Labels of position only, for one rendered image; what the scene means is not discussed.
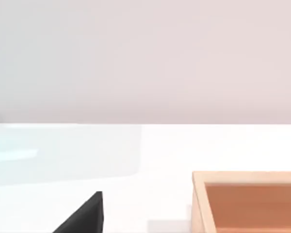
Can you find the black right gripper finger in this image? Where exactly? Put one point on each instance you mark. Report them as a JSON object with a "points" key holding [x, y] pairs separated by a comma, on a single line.
{"points": [[89, 216]]}

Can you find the shallow salmon-coloured box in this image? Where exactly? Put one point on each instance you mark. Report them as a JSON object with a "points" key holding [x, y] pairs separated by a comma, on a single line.
{"points": [[247, 204]]}

